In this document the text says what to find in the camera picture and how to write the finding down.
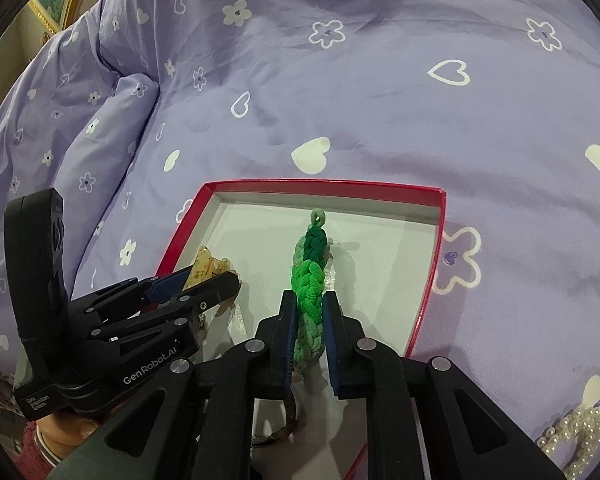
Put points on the red shallow cardboard box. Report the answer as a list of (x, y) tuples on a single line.
[(380, 270)]

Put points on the brown metal bangle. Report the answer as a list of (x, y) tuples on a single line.
[(292, 417)]

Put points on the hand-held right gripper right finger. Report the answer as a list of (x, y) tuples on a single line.
[(332, 355)]

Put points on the purple flower-print duvet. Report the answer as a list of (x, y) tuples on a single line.
[(380, 85)]

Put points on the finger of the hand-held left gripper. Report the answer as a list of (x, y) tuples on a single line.
[(200, 305), (145, 285)]

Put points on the person's left hand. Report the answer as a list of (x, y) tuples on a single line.
[(67, 430)]

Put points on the yellow hair claw clip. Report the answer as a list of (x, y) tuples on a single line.
[(205, 265)]

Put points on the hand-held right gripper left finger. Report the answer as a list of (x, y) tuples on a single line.
[(289, 345)]

